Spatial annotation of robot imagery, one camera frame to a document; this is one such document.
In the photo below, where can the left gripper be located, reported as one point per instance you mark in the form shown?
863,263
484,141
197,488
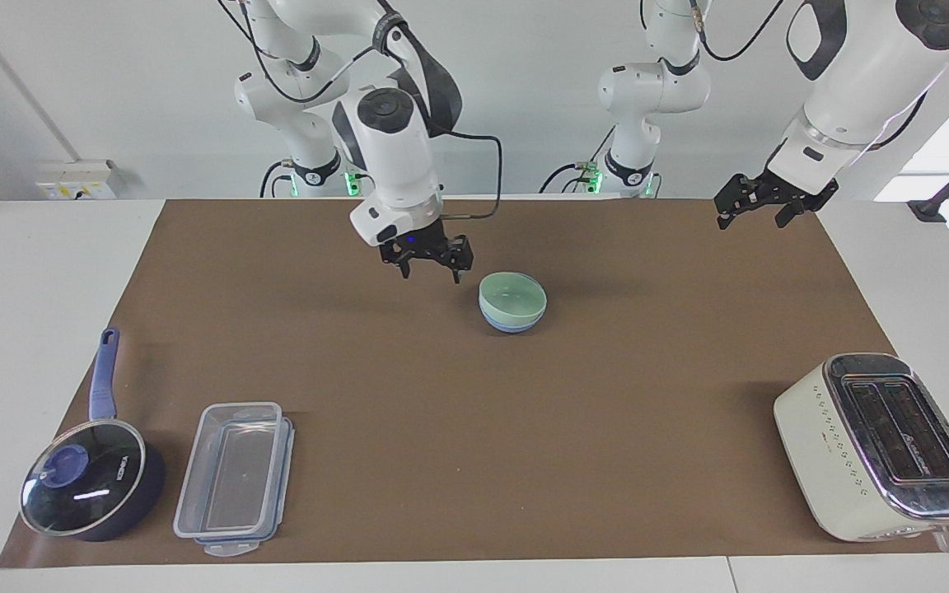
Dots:
796,191

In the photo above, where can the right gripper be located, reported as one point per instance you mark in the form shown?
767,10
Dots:
413,239

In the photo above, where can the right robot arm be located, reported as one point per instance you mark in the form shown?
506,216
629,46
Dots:
392,156

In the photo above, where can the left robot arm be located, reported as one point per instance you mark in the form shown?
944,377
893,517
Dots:
870,74

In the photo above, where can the green bowl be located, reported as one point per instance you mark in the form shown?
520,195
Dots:
512,296

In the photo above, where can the blue bowl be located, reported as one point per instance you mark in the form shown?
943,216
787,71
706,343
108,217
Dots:
512,326

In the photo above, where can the cream toaster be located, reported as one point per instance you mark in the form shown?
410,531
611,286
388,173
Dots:
845,445

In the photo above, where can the blue-rimmed container lid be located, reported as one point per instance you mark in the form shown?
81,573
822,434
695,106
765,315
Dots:
285,469

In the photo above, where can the clear plastic container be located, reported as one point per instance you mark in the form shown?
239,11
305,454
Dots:
231,469

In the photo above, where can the dark blue pot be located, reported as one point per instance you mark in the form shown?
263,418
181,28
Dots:
149,486

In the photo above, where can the glass pot lid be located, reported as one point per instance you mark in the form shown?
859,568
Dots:
83,478

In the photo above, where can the white wall socket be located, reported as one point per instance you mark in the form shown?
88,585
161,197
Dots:
75,179

